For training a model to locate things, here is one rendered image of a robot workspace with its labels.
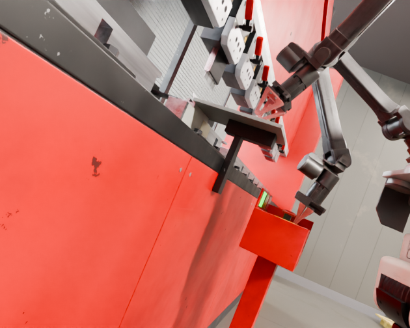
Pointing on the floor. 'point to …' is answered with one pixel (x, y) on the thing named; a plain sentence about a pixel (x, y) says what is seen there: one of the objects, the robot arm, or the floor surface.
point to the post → (177, 59)
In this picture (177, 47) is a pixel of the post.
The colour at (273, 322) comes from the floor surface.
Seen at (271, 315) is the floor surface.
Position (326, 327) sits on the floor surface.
